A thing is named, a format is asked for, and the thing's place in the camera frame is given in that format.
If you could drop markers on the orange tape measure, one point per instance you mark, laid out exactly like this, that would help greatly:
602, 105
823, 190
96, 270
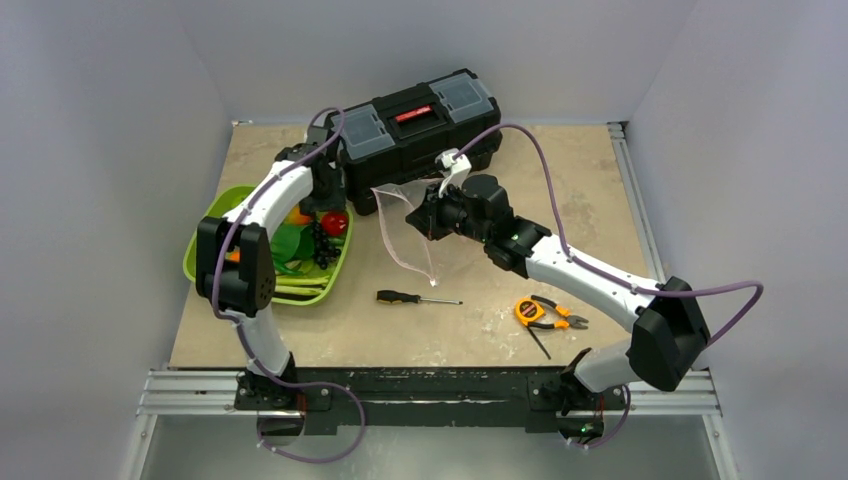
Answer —
528, 311

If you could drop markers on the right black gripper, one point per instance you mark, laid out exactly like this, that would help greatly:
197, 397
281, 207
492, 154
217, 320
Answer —
424, 216

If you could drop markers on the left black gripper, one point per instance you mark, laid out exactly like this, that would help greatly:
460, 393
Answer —
335, 202

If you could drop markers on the clear zip top bag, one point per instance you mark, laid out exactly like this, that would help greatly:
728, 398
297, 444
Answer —
407, 247

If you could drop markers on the aluminium frame rails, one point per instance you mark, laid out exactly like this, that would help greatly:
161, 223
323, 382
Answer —
613, 207

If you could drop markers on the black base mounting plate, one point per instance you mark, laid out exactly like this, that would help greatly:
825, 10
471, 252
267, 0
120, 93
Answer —
535, 399

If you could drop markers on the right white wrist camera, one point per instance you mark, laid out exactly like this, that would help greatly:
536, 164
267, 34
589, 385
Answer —
455, 168

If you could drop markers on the orange black pliers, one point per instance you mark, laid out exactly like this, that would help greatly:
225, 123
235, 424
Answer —
565, 320

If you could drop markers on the black plastic toolbox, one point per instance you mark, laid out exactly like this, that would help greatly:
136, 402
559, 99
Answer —
396, 138

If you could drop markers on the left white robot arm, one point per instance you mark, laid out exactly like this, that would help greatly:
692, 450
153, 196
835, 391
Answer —
286, 184

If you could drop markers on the orange green mango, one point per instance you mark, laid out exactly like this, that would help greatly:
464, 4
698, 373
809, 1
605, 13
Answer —
296, 218

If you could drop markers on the green leafy vegetable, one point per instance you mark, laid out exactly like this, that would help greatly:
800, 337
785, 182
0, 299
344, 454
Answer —
292, 249

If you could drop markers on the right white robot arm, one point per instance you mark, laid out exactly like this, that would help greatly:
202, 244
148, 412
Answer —
666, 325

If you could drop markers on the black grape bunch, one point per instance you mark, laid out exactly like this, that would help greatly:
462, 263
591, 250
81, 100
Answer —
326, 250

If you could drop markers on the green celery stalks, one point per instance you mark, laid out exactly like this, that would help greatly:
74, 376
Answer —
301, 286

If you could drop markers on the black yellow screwdriver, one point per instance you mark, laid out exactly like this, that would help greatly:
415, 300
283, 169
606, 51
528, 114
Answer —
394, 297

